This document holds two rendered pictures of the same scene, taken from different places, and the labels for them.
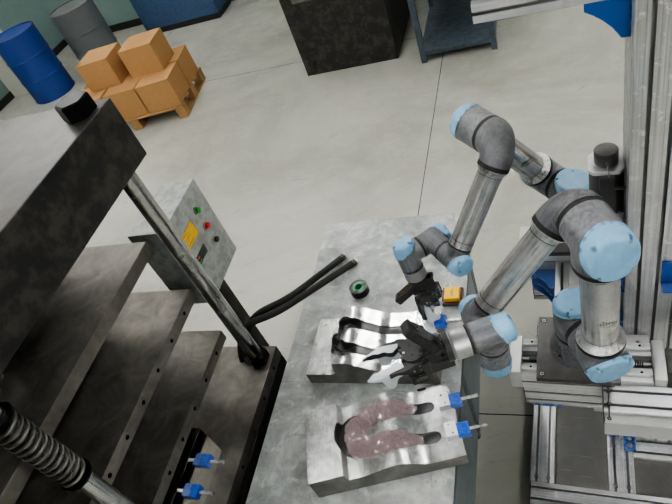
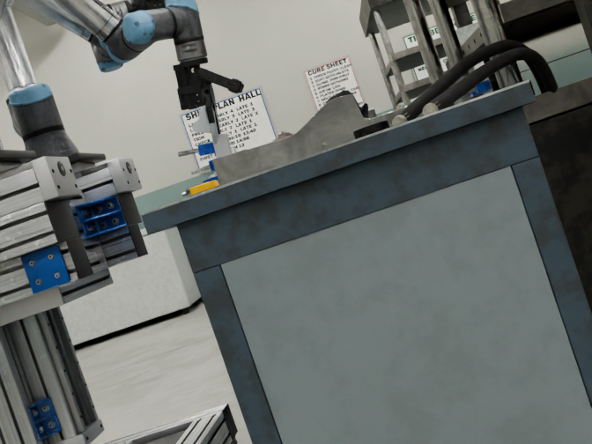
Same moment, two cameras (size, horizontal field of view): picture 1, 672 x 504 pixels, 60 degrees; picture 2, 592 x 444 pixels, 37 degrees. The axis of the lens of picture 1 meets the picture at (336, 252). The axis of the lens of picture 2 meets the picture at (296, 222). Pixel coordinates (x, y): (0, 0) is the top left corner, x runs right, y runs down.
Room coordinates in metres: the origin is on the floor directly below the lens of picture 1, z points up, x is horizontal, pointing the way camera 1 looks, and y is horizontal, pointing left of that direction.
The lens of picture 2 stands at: (3.34, -1.06, 0.74)
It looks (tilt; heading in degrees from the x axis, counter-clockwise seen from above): 2 degrees down; 154
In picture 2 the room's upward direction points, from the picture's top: 19 degrees counter-clockwise
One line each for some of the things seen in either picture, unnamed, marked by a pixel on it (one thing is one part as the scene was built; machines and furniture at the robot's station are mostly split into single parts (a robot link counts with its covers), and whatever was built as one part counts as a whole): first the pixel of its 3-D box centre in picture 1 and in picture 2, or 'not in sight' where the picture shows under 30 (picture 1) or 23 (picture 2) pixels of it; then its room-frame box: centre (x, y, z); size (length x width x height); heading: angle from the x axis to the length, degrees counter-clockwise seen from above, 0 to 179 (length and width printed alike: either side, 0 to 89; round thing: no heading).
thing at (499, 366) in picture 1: (492, 350); (107, 50); (0.82, -0.25, 1.34); 0.11 x 0.08 x 0.11; 173
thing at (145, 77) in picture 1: (132, 80); not in sight; (6.38, 1.22, 0.37); 1.20 x 0.82 x 0.74; 69
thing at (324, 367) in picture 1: (373, 343); (314, 138); (1.37, 0.02, 0.87); 0.50 x 0.26 x 0.14; 61
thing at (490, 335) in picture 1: (490, 333); not in sight; (0.80, -0.25, 1.43); 0.11 x 0.08 x 0.09; 83
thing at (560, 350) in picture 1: (576, 337); (48, 148); (0.90, -0.53, 1.09); 0.15 x 0.15 x 0.10
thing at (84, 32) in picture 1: (90, 37); not in sight; (8.28, 1.76, 0.44); 0.59 x 0.59 x 0.88
